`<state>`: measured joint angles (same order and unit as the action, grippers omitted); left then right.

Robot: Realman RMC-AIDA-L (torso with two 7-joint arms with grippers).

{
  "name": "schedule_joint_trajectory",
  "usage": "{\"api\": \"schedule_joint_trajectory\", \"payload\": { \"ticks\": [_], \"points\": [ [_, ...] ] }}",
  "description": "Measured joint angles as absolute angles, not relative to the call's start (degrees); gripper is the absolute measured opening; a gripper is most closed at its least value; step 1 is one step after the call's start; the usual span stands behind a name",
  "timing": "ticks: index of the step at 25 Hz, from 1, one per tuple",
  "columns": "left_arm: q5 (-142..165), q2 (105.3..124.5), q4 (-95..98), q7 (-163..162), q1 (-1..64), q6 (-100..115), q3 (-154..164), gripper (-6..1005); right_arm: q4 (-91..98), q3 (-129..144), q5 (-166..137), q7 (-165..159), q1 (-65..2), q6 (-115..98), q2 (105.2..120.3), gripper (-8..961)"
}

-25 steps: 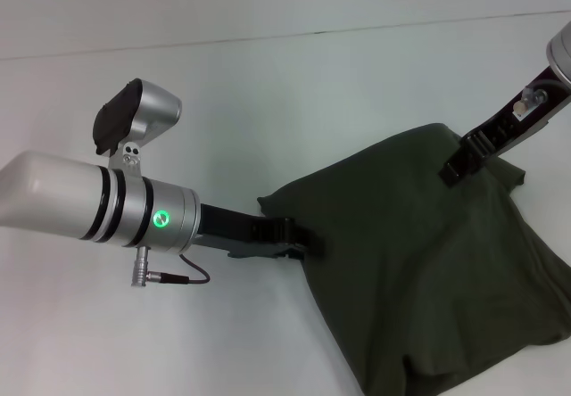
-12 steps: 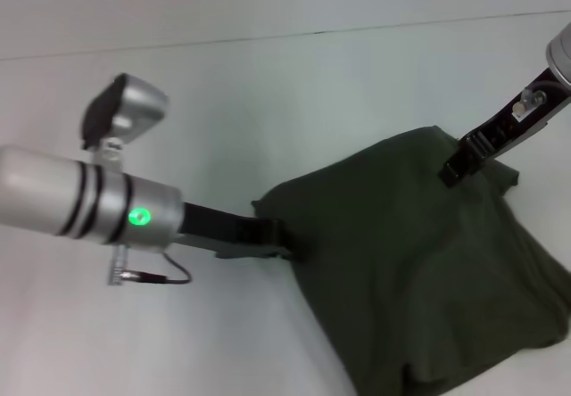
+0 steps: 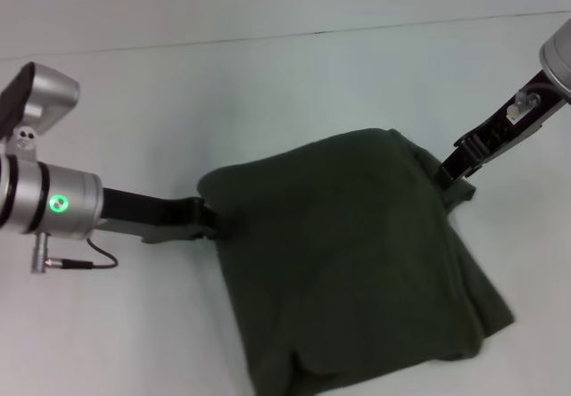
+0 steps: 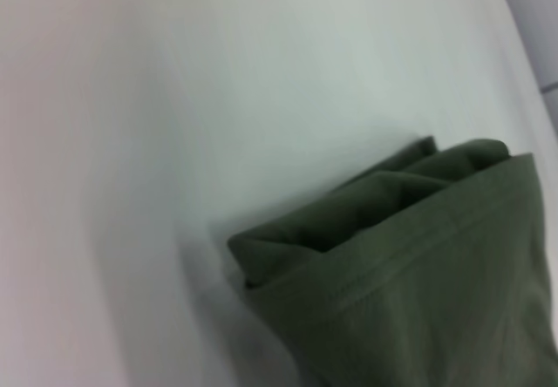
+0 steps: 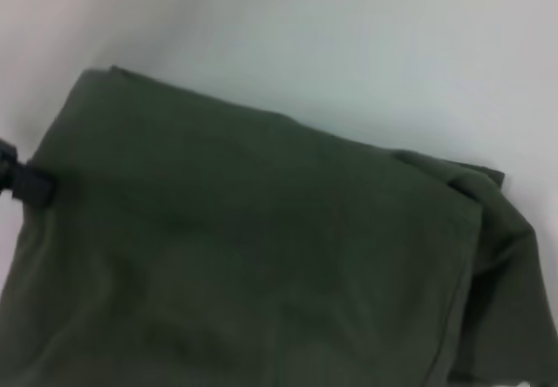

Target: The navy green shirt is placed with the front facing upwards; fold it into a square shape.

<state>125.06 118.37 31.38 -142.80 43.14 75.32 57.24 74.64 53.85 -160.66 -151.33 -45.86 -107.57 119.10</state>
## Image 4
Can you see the dark green FREE t-shirt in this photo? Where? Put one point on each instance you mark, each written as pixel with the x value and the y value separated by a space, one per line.
pixel 414 273

